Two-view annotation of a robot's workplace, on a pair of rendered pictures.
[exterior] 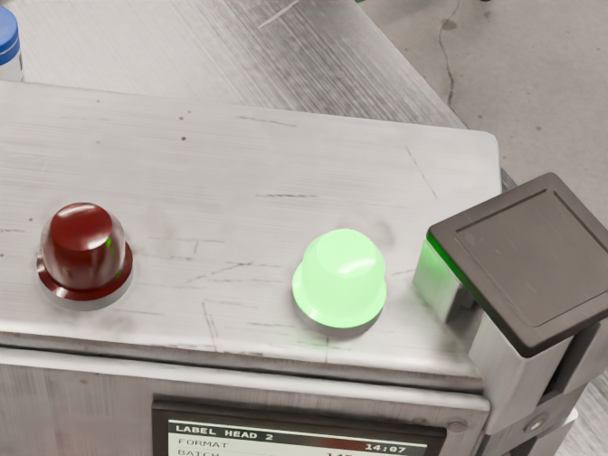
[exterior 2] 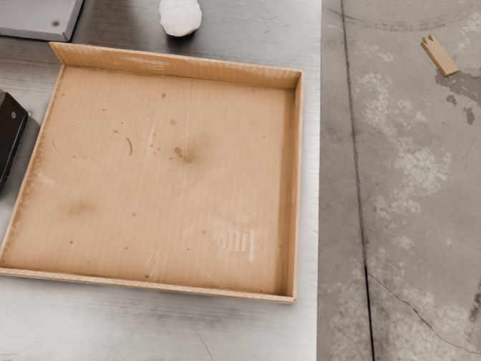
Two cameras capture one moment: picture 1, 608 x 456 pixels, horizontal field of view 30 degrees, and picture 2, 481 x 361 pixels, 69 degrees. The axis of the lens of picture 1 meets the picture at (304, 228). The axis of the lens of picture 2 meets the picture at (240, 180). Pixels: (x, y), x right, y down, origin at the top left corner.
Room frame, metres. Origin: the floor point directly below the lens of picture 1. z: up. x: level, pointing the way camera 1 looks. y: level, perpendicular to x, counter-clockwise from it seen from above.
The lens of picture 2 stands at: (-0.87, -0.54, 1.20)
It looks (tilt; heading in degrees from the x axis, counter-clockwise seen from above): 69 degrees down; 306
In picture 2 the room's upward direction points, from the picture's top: 9 degrees clockwise
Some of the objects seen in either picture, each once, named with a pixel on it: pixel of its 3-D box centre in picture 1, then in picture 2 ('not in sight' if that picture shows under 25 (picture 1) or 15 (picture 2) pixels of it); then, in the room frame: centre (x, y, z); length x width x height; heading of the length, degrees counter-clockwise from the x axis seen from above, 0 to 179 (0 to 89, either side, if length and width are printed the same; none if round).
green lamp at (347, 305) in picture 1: (342, 273); not in sight; (0.18, -0.01, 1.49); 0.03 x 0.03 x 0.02
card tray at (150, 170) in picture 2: not in sight; (161, 163); (-0.72, -0.60, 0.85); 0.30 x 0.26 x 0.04; 38
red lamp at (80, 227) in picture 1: (83, 247); not in sight; (0.18, 0.06, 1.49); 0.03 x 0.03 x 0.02
